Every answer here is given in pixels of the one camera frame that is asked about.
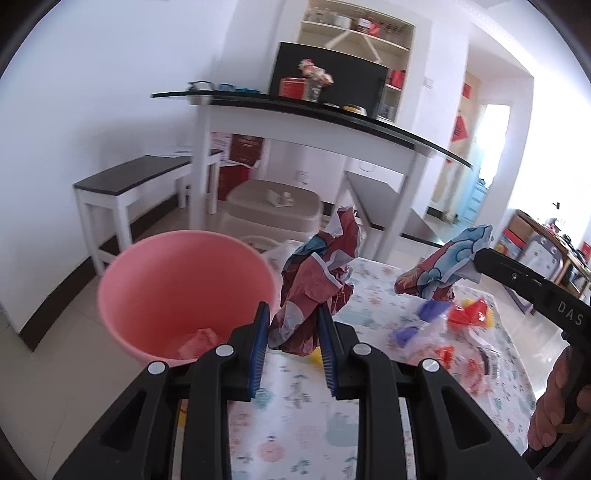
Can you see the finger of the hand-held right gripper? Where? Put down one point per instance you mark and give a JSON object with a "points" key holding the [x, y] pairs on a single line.
{"points": [[508, 272]]}

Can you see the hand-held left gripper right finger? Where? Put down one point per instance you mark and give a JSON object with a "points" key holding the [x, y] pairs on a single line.
{"points": [[328, 364]]}

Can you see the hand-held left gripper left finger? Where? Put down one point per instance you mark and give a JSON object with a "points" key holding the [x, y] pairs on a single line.
{"points": [[261, 350]]}

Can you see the yellow plastic scrap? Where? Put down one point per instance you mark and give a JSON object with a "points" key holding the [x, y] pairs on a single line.
{"points": [[316, 357]]}

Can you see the red yellow snack wrapper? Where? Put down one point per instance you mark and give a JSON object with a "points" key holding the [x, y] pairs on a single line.
{"points": [[471, 314]]}

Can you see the maroon printed wrapper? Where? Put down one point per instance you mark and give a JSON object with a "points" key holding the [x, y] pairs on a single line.
{"points": [[438, 267]]}

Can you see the red patterned cloth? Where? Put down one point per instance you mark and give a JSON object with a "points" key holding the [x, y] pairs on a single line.
{"points": [[314, 286]]}

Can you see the purple plastic scrap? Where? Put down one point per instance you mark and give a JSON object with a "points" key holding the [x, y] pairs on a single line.
{"points": [[434, 310], [406, 334]]}

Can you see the red plastic scrap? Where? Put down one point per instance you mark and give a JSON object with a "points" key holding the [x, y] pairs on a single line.
{"points": [[474, 376], [445, 354]]}

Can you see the pink plastic bucket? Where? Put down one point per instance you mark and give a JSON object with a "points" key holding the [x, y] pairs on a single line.
{"points": [[184, 277]]}

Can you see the person's right hand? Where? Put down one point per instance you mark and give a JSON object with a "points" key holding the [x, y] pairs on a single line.
{"points": [[551, 406]]}

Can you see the colourful fruit carton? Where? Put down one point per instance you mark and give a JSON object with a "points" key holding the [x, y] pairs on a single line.
{"points": [[510, 244]]}

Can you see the brown cardboard carton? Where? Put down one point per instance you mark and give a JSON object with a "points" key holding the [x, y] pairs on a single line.
{"points": [[519, 226]]}

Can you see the wooden desk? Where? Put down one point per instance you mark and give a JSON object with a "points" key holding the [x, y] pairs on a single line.
{"points": [[572, 263]]}

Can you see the floral tablecloth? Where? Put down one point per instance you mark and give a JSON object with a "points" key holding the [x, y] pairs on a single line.
{"points": [[295, 424]]}

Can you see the light blue cabinet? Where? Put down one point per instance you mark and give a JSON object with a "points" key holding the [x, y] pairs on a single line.
{"points": [[475, 203]]}

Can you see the black desk stand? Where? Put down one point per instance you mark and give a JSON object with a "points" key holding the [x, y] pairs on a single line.
{"points": [[556, 210]]}

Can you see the white plastic bag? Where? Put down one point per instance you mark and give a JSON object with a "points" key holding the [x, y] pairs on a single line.
{"points": [[281, 258]]}

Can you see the dark-top white bench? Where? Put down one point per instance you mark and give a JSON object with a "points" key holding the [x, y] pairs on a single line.
{"points": [[124, 177], [383, 198], [213, 159]]}

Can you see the beige plastic stool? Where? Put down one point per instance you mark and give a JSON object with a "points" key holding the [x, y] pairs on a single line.
{"points": [[249, 203]]}

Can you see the small beige figurine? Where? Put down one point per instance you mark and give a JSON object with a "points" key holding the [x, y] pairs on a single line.
{"points": [[287, 200]]}

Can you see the small white card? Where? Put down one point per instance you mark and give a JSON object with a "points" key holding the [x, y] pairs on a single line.
{"points": [[271, 197]]}

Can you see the dark red carton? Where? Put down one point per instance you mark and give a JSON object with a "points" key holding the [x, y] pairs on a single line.
{"points": [[247, 150]]}

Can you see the white red carton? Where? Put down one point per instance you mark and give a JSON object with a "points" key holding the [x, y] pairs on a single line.
{"points": [[220, 145]]}

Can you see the white paper sheet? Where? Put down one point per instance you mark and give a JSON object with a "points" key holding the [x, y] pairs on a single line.
{"points": [[178, 151]]}

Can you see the metal bowl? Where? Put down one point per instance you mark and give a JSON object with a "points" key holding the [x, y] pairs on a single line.
{"points": [[354, 110]]}

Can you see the red gift bag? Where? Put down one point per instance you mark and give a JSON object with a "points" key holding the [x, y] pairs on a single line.
{"points": [[396, 78]]}

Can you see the glass-top white table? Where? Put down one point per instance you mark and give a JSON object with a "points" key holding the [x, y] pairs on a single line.
{"points": [[277, 124]]}

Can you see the black monitor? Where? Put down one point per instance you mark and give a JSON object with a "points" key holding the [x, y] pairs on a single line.
{"points": [[351, 78]]}

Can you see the blue plastic item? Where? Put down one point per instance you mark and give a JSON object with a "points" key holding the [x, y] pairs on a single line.
{"points": [[238, 88]]}

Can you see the red box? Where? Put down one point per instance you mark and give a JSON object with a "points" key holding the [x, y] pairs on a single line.
{"points": [[292, 87]]}

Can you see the black eyeglasses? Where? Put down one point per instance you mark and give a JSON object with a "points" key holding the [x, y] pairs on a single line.
{"points": [[201, 86]]}

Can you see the pink flower bouquet vase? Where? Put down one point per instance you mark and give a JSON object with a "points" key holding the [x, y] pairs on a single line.
{"points": [[315, 74]]}

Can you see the red paper wall decorations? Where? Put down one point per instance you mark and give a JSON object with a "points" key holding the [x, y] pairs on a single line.
{"points": [[461, 129]]}

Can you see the white wall socket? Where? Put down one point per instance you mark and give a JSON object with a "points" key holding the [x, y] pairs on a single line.
{"points": [[302, 177]]}

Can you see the white wall shelf niche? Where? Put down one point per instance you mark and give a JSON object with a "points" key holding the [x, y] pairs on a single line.
{"points": [[401, 60]]}

